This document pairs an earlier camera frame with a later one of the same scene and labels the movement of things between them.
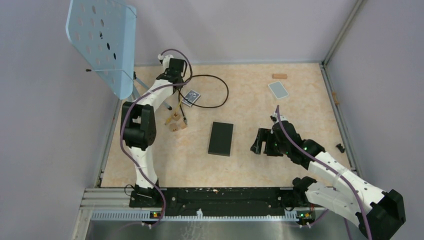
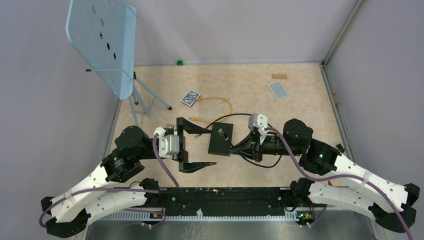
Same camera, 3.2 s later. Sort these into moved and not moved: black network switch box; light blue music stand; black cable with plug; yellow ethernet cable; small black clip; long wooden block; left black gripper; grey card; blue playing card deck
Moved: left black gripper; yellow ethernet cable; black cable with plug
Not moved: grey card; blue playing card deck; black network switch box; light blue music stand; long wooden block; small black clip
